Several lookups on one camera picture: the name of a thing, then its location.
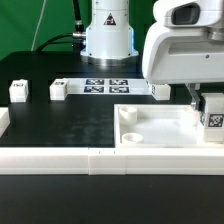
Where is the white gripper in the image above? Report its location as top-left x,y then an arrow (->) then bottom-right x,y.
142,0 -> 224,110

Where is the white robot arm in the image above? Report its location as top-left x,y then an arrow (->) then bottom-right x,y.
80,0 -> 224,103

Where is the AprilTag marker sheet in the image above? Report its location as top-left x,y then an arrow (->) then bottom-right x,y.
68,78 -> 150,95

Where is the white U-shaped fence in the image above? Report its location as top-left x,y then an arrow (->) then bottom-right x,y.
0,107 -> 224,176

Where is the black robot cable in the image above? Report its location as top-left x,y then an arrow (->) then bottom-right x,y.
72,0 -> 84,51

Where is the black table cable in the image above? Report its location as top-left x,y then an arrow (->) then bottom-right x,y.
35,32 -> 84,53

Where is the white thin cable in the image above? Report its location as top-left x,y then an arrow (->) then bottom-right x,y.
31,0 -> 48,52

